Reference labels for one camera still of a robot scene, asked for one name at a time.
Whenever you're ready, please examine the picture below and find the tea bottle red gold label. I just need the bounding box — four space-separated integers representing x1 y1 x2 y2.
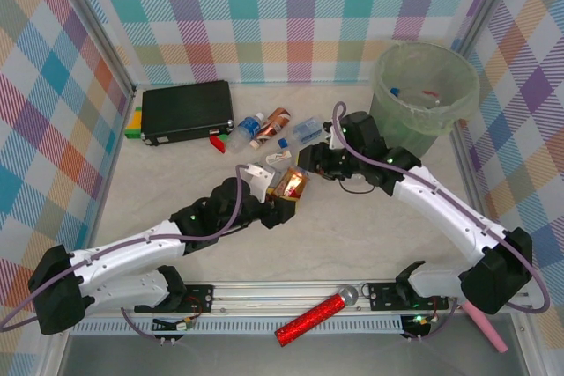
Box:
271 166 312 201

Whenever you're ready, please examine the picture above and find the white label bottle green cap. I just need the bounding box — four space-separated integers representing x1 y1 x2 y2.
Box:
263 149 301 170

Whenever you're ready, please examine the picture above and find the copper brown bottle white cap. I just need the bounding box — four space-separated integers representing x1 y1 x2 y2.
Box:
249 107 293 151

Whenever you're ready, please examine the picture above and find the clear bottle blue label white cap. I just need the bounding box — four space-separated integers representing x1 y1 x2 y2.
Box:
226 111 266 155

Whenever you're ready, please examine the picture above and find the green mesh waste bin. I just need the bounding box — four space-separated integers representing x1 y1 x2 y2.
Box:
367 41 481 159

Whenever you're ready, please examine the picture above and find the black hard case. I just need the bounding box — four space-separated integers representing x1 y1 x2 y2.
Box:
140 79 235 147

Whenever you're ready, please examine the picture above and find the red glitter toy microphone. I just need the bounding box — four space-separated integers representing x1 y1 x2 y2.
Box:
273 286 359 347

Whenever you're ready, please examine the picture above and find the yellow green toy block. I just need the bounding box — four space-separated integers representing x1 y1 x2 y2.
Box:
123 106 145 142

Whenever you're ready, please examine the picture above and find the pink toy microphone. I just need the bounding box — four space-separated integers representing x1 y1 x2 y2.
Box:
462 300 511 353

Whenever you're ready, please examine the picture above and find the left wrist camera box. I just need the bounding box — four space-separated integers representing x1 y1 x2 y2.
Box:
243 163 278 204

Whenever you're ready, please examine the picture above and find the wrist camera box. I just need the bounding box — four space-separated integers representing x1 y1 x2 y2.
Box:
323 119 349 151
243 163 278 204

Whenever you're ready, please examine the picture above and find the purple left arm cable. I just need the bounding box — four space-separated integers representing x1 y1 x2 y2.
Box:
0 164 265 342

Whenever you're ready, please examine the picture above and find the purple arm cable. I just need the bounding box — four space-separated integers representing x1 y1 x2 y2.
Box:
0 164 265 342
332 101 552 344

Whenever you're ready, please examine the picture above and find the thin black wire loop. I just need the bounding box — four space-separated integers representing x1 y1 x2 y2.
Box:
338 180 376 195

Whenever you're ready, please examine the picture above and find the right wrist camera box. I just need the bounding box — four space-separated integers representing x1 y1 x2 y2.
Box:
323 119 349 151

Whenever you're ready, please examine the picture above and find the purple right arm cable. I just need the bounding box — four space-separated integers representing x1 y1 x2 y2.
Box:
332 101 552 344

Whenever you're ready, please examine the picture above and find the aluminium frame rail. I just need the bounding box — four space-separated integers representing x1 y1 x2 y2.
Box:
48 276 534 320

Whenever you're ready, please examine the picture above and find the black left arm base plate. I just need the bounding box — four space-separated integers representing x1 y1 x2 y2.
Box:
134 283 215 313

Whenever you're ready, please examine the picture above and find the slotted grey cable duct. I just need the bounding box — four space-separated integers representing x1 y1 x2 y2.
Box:
70 321 409 335

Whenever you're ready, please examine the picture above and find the small wire connector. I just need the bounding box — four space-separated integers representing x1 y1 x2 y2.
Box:
403 313 435 337
152 316 195 334

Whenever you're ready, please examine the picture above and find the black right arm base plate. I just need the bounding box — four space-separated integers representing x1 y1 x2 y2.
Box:
367 281 450 312

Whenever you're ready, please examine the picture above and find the aluminium frame post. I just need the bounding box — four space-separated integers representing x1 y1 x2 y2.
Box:
451 0 523 54
55 0 136 100

